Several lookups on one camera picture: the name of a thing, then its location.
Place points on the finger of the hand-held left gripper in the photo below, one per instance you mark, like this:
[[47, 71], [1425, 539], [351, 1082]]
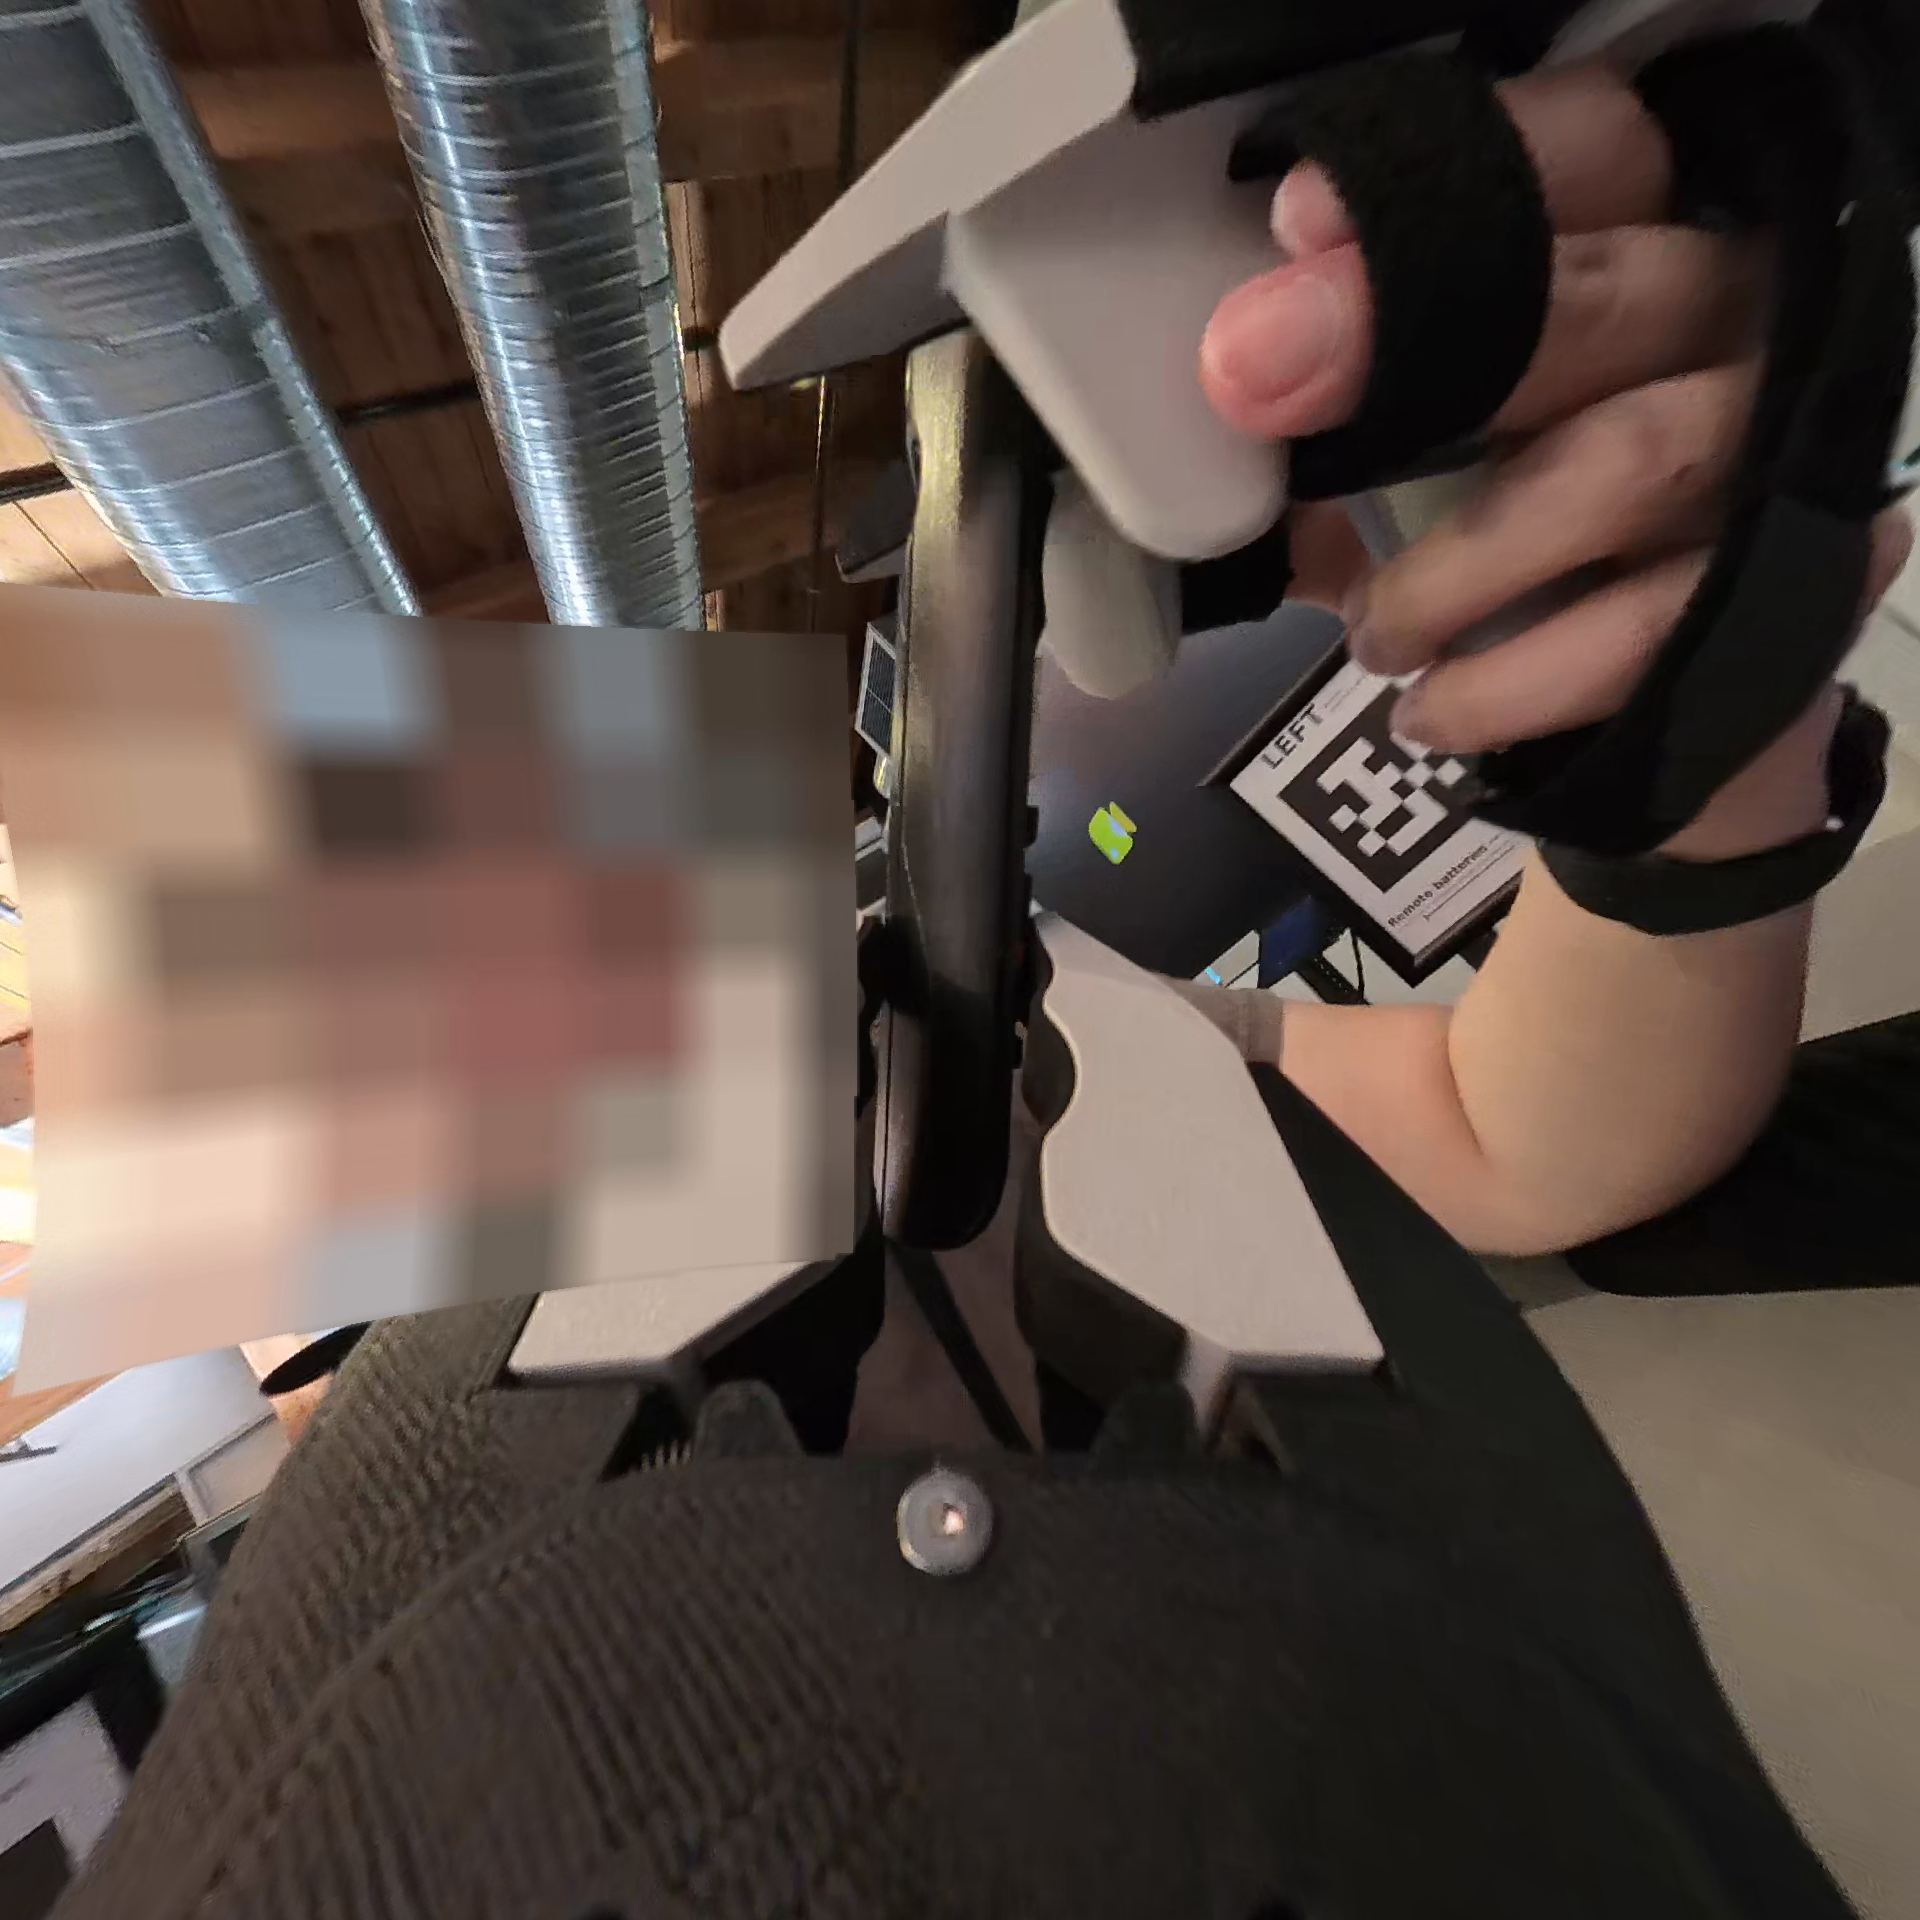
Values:
[[1104, 602], [930, 210]]

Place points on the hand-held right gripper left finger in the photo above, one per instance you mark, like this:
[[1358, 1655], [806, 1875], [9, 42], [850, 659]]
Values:
[[721, 1322]]

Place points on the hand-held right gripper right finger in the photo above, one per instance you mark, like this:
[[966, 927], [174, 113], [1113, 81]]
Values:
[[1200, 1201]]

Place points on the black remote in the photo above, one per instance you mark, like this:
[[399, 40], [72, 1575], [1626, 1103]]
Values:
[[961, 780]]

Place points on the person's left forearm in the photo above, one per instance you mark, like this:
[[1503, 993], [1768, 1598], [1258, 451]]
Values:
[[1561, 1065]]

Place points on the person's left hand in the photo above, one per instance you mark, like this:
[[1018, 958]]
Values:
[[1621, 451]]

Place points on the white tag sign board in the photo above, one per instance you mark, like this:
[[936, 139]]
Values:
[[1382, 811]]

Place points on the black textured cushion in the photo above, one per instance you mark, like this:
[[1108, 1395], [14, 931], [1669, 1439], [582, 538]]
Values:
[[1772, 1155]]

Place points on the black wristband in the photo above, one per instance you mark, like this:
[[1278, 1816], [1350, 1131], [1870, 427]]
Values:
[[1711, 872]]

